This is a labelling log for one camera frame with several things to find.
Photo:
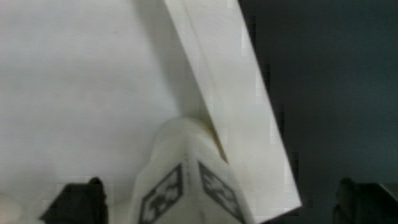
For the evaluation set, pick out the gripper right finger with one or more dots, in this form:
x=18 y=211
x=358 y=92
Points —
x=366 y=203

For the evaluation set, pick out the white square tabletop tray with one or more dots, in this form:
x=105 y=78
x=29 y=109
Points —
x=114 y=64

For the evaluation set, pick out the white leg with tag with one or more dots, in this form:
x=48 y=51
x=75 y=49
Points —
x=187 y=191

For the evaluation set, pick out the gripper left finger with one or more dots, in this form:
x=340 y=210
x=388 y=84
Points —
x=79 y=206

